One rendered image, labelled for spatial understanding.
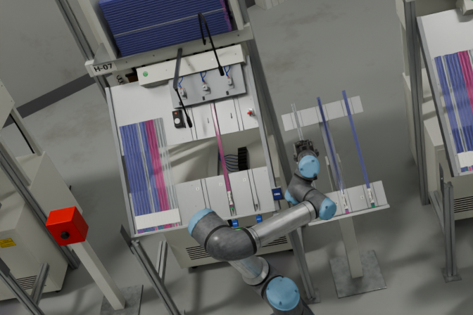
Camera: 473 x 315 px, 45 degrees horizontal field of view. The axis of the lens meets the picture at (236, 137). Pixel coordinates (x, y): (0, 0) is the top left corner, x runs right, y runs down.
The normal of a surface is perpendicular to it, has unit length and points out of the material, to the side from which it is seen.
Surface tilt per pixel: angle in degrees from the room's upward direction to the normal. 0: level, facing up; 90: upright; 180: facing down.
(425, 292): 0
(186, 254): 90
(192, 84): 47
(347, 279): 0
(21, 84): 90
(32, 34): 90
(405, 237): 0
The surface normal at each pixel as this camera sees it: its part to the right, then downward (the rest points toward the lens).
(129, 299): -0.26, -0.75
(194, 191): -0.17, -0.06
